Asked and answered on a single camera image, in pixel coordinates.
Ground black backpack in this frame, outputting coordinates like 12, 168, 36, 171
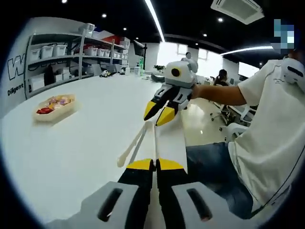
43, 65, 54, 86

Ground white office chair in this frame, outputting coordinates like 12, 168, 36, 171
209, 102, 253, 127
219, 123, 250, 144

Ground ceiling light strip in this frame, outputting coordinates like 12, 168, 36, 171
143, 0, 165, 43
218, 45, 275, 56

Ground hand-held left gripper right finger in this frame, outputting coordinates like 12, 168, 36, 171
156, 157, 242, 229

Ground white worn device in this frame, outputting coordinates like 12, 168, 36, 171
282, 58, 305, 93

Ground white food tongs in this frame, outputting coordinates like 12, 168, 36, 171
116, 121, 153, 168

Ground ceiling air vent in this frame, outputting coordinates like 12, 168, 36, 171
210, 0, 265, 25

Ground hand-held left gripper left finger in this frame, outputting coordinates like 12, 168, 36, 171
46, 158, 155, 229

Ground white cardboard box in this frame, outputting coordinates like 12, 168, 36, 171
30, 73, 45, 92

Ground grey metal shelf rack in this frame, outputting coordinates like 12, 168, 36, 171
25, 22, 131, 100

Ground person's blue jeans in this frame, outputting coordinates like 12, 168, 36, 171
185, 141, 254, 220

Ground beige food container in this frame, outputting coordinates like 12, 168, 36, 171
32, 94, 81, 125

